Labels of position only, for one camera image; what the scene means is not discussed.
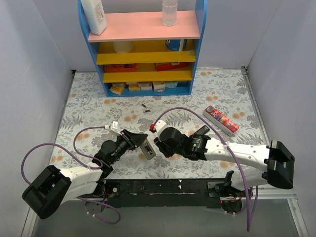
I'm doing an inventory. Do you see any purple cable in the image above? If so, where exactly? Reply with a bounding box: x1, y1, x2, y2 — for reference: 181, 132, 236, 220
153, 107, 259, 232
21, 125, 121, 225

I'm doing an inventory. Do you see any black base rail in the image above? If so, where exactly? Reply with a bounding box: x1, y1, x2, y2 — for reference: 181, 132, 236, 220
86, 171, 245, 210

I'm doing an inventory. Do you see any white cylindrical container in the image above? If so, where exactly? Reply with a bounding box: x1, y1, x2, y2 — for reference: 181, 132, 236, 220
113, 41, 134, 54

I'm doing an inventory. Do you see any blue wooden shelf unit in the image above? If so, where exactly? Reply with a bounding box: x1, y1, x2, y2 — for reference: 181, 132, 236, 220
78, 0, 208, 97

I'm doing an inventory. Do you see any red toothpaste box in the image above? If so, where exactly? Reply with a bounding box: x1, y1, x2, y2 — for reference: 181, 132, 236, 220
202, 106, 239, 137

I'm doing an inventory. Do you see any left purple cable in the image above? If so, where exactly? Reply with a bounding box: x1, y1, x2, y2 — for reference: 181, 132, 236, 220
21, 125, 121, 225

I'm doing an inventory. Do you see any floral patterned table mat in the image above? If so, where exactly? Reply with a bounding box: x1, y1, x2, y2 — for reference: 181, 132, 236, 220
51, 68, 268, 168

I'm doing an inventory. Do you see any black TV remote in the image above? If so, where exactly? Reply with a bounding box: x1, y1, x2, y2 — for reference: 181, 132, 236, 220
194, 125, 210, 135

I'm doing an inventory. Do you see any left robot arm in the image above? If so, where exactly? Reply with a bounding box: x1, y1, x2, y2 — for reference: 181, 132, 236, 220
22, 129, 148, 219

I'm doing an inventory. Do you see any blue white round container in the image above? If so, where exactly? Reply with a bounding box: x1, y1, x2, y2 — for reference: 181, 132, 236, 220
165, 39, 187, 52

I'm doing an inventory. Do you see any yellow white small box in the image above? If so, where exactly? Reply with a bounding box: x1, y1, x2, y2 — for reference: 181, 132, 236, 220
128, 83, 141, 91

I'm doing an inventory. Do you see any white orange small carton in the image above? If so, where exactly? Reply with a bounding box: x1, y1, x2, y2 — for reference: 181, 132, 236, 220
152, 81, 166, 92

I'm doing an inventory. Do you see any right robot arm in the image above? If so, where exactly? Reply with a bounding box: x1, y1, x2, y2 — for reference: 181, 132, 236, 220
152, 125, 295, 196

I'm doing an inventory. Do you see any teal white small box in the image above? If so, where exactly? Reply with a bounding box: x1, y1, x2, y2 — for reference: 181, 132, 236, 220
165, 81, 178, 88

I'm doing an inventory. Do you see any red orange box right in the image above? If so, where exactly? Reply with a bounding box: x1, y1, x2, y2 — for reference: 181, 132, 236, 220
154, 62, 190, 71

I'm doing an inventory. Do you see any clear plastic water bottle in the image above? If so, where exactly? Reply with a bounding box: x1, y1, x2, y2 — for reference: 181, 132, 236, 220
162, 0, 178, 26

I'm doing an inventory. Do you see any white plastic bottle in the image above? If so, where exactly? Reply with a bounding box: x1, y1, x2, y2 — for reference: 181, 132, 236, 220
80, 0, 107, 35

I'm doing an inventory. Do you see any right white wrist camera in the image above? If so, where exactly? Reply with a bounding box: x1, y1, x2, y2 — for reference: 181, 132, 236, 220
150, 120, 169, 137

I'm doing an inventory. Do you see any orange box left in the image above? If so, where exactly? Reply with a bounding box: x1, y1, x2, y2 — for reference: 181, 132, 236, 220
104, 64, 138, 73

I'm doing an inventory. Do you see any yellow red small box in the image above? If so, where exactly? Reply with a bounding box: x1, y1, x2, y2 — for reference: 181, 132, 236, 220
110, 82, 126, 95

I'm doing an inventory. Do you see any white air conditioner remote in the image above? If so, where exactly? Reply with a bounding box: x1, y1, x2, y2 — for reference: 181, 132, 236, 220
140, 139, 156, 160

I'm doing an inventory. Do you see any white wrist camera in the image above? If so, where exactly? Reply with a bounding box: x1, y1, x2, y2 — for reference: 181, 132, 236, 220
103, 120, 121, 136
150, 120, 169, 137

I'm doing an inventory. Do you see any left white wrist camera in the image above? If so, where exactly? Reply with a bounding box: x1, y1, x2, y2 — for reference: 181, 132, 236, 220
103, 120, 121, 136

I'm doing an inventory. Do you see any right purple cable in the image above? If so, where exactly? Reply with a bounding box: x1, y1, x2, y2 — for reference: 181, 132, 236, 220
153, 107, 259, 232

